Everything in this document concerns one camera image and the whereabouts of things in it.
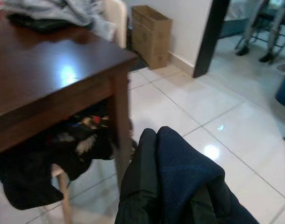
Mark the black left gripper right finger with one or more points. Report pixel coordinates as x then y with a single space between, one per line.
187 168

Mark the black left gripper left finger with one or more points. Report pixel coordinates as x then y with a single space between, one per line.
140 186

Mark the black patterned garment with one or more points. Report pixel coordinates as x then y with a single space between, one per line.
28 182

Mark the brown cardboard box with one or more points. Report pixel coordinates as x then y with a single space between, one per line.
151 35

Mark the dark brown wooden table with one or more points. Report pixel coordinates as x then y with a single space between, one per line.
51 70

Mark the light grey garment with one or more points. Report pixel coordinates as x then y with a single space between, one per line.
86 14

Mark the plain black garment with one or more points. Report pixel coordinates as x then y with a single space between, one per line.
39 23

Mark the grey walking frame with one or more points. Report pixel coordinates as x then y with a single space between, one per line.
242 50

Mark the black door frame post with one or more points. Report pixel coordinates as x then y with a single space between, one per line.
210 35

